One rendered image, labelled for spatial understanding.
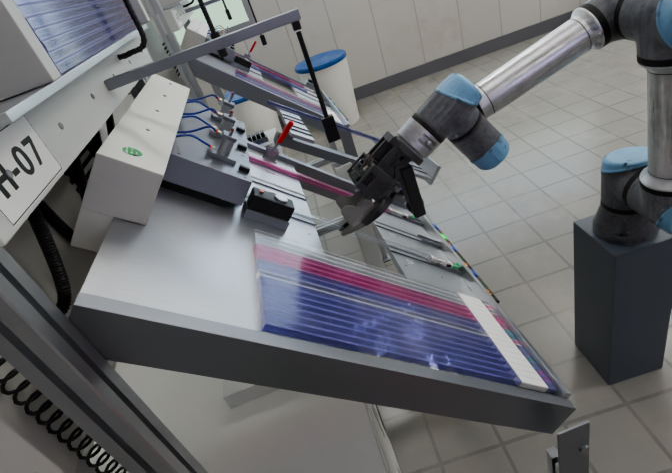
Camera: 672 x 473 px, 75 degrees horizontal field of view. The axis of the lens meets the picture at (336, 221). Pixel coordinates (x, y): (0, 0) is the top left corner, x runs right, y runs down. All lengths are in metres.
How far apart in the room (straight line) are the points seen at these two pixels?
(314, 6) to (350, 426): 3.88
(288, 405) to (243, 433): 0.11
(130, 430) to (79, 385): 0.08
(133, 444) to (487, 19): 4.68
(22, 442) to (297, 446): 0.53
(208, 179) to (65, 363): 0.38
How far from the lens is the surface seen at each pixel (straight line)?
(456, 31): 4.78
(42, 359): 0.47
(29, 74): 0.50
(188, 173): 0.74
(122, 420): 0.52
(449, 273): 1.01
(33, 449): 0.64
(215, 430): 1.11
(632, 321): 1.55
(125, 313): 0.48
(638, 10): 1.01
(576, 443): 0.81
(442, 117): 0.81
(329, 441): 0.97
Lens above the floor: 1.42
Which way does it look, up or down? 32 degrees down
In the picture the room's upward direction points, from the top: 20 degrees counter-clockwise
